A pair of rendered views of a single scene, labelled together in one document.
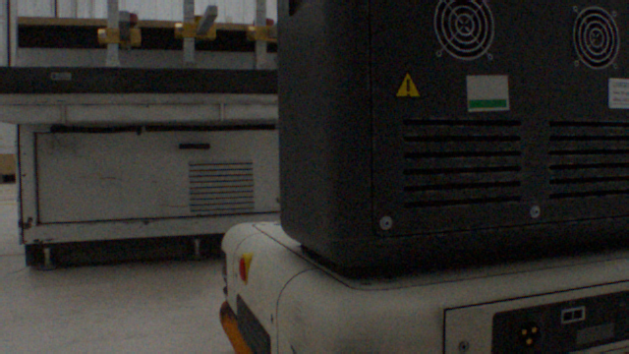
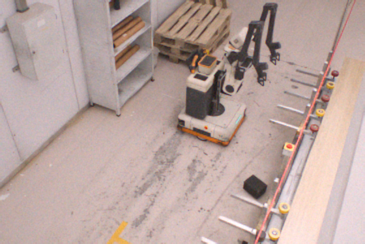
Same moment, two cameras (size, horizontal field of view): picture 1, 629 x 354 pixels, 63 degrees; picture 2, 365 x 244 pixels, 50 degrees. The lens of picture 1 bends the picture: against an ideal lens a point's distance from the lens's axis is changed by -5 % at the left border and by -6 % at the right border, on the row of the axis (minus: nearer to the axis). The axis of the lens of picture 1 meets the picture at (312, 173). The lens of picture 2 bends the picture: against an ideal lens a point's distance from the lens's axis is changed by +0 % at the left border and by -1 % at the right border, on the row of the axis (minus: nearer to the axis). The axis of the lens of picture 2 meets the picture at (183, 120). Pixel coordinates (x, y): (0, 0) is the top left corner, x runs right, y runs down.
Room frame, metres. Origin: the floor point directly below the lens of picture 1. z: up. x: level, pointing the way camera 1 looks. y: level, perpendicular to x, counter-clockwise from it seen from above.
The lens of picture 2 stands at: (3.19, -3.07, 3.31)
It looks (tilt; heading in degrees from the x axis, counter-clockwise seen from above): 41 degrees down; 134
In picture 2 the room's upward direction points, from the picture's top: 2 degrees clockwise
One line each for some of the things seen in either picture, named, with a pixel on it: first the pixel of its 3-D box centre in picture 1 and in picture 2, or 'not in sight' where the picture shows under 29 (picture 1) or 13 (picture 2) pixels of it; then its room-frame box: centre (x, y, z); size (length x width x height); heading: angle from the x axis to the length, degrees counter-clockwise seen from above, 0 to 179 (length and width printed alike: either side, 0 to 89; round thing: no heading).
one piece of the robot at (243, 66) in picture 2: not in sight; (243, 65); (1.17, -0.11, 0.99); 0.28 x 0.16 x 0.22; 109
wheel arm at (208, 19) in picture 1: (203, 27); (310, 85); (1.75, 0.35, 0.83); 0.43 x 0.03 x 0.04; 19
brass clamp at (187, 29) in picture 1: (195, 31); not in sight; (1.83, 0.39, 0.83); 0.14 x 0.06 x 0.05; 109
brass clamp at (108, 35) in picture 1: (120, 36); not in sight; (1.75, 0.63, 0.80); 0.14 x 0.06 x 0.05; 109
